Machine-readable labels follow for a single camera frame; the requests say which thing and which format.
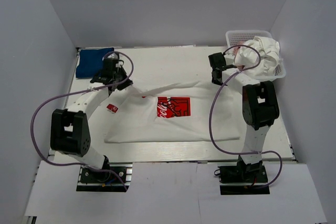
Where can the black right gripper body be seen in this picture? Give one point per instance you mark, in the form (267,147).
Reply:
(216,74)

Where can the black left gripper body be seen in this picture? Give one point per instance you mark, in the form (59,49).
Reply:
(122,83)

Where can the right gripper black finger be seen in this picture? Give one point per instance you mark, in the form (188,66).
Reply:
(230,66)
(217,77)

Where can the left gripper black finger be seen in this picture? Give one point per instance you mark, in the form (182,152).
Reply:
(122,77)
(98,78)

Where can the pink printed t shirt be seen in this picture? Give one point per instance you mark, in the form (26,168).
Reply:
(235,50)

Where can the white Coca-Cola t shirt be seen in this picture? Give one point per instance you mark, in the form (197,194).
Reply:
(180,112)

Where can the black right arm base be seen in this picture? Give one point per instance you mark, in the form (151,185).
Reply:
(233,183)

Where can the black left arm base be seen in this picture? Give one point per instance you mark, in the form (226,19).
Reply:
(90,181)

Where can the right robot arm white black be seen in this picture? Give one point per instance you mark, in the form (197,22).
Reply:
(259,106)

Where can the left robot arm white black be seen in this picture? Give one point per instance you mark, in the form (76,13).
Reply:
(70,134)

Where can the folded blue t shirt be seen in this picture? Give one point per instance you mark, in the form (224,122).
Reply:
(90,62)

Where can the white perforated plastic basket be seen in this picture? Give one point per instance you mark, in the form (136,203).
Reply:
(233,37)

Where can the crumpled white t shirt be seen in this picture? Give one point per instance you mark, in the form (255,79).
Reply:
(269,51)

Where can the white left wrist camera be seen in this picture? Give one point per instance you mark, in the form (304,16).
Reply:
(112,55)

